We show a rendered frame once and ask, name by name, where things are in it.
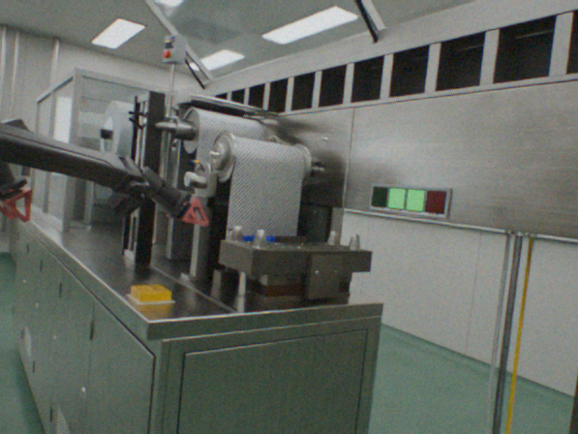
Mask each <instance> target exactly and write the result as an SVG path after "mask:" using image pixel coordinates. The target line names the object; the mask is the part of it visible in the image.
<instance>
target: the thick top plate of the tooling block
mask: <svg viewBox="0 0 578 434"><path fill-rule="evenodd" d="M243 242H244V243H233V242H229V240H222V241H221V251H220V261H219V262H218V263H220V264H224V265H227V266H229V267H232V268H234V270H238V271H240V272H243V273H245V274H248V275H288V274H306V271H307V261H308V255H338V256H342V262H341V272H340V273H364V272H371V263H372V255H373V251H370V250H365V249H360V248H359V249H360V250H352V249H349V246H348V245H342V244H338V245H329V244H326V243H313V242H307V243H279V242H273V241H266V244H265V247H266V249H259V248H253V246H254V241H243Z"/></svg>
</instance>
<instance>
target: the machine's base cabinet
mask: <svg viewBox="0 0 578 434"><path fill-rule="evenodd" d="M17 241H18V248H17V262H16V276H15V303H14V306H13V315H14V317H13V333H14V337H15V341H16V344H17V348H18V351H19V355H20V358H22V361H23V364H24V368H25V372H26V375H27V378H28V381H29V384H30V388H31V390H32V394H33V397H34V400H35V403H36V407H38V410H39V414H40V417H41V420H42V423H43V427H44V430H45V434H368V427H370V419H371V410H372V401H373V393H374V383H375V376H376V366H377V358H378V348H379V340H380V331H381V323H382V316H373V317H363V318H353V320H343V321H335V322H325V323H316V324H306V325H289V326H279V327H271V328H261V329H252V330H242V331H233V332H224V333H214V334H204V335H195V336H186V338H185V337H176V339H168V340H158V341H149V342H148V341H145V339H144V338H143V337H142V336H141V335H140V334H139V333H138V332H137V331H136V330H135V329H134V328H133V327H132V326H131V325H129V323H128V322H127V321H126V320H125V319H123V318H122V317H121V316H120V315H119V314H118V313H117V312H116V311H115V310H114V309H113V308H111V306H110V305H109V304H108V303H107V302H106V301H105V300H104V299H103V298H102V297H101V296H100V295H99V294H97V293H96V292H95V291H93V289H92V288H91V287H90V286H89V285H88V284H87V283H86V282H85V281H84V280H83V279H82V278H81V277H80V276H79V275H78V274H77V272H76V271H75V270H72V269H71V268H70V267H69V266H68V265H67V264H66V263H65V262H64V261H63V260H62V259H61V258H60V257H59V255H58V254H57V253H56V252H55V251H54V250H52V249H51V248H50V247H49V246H47V245H46V244H45V243H44V242H43V241H42V240H41V238H40V237H39V236H38V235H37V234H36V233H35V232H34V231H33V230H32V229H30V228H29V227H28V226H27V225H26V224H25V223H23V222H22V220H21V219H19V232H18V237H17Z"/></svg>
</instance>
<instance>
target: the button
mask: <svg viewBox="0 0 578 434"><path fill-rule="evenodd" d="M131 295H132V296H133V297H134V298H135V299H137V300H138V301H139V302H147V301H165V300H171V291H168V290H167V289H165V288H164V286H162V285H135V286H131Z"/></svg>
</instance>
